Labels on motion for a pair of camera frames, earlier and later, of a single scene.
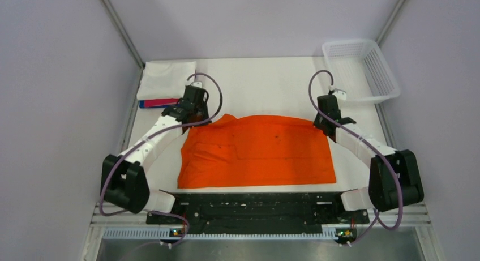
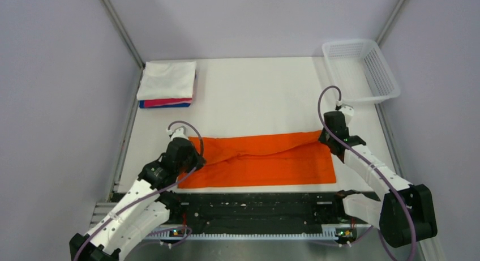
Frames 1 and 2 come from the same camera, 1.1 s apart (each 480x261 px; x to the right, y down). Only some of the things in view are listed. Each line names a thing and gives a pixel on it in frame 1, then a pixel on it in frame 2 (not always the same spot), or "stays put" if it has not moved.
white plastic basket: x=359 y=68 stays put
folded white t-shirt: x=165 y=80 stays put
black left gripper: x=205 y=105 to x=199 y=161
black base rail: x=258 y=210 stays put
